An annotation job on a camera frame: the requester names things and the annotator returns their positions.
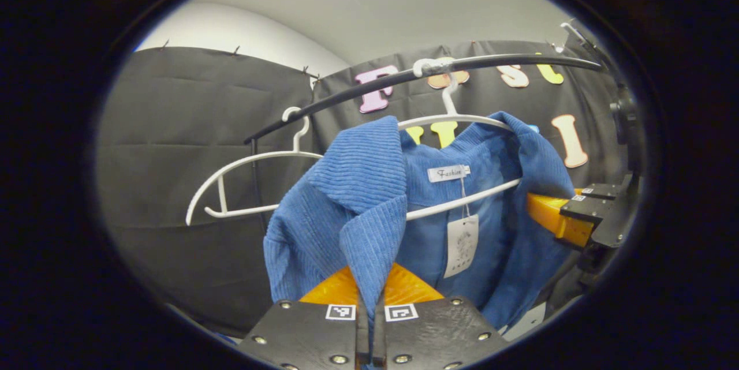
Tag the black backdrop cloth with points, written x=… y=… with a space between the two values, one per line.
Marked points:
x=173 y=127

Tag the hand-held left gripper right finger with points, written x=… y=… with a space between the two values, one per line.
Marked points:
x=439 y=335

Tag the black metal clothes rack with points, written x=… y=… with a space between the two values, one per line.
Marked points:
x=519 y=59

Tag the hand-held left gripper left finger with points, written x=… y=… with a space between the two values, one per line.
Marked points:
x=306 y=338

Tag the white clothes hanger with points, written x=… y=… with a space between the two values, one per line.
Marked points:
x=456 y=119
x=242 y=210

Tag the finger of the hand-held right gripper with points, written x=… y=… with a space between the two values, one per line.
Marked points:
x=554 y=217
x=603 y=191

